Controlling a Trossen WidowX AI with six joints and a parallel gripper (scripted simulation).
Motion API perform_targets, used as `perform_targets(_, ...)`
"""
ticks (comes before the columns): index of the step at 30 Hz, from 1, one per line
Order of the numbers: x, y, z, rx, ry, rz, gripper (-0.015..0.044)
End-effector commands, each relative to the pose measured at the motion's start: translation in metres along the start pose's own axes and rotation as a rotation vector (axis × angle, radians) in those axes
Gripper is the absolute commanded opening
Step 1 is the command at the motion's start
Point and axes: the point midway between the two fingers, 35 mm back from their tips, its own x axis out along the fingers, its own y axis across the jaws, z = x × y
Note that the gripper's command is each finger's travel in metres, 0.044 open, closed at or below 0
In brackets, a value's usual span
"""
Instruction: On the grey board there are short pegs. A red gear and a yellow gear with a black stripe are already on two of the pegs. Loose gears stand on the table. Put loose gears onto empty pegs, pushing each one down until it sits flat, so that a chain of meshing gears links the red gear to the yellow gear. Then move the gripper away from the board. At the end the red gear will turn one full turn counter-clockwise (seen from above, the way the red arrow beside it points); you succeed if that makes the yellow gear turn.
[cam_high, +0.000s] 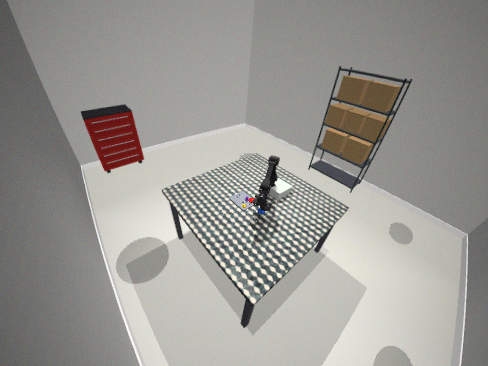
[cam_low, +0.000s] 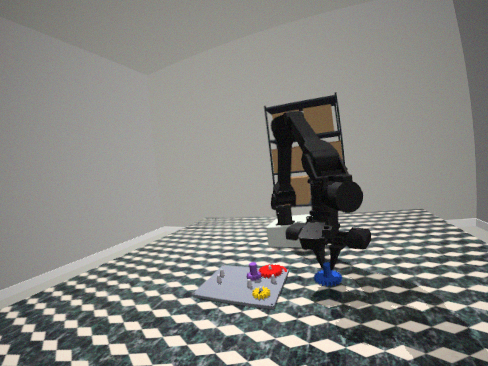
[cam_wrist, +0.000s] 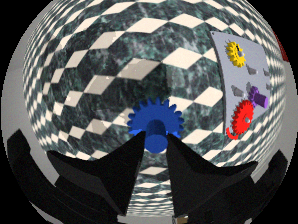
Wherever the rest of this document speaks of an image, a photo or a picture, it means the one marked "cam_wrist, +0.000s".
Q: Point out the blue gear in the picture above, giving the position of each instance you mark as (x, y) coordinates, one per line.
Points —
(157, 119)

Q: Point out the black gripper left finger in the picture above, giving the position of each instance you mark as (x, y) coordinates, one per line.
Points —
(113, 176)

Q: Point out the purple gear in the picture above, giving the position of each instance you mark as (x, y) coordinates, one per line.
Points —
(258, 98)

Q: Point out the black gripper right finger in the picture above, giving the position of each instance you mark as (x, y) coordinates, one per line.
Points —
(194, 179)

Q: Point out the red gear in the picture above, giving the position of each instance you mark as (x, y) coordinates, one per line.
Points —
(244, 110)

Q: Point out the yellow gear with black stripe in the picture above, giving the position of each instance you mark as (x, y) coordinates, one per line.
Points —
(233, 53)

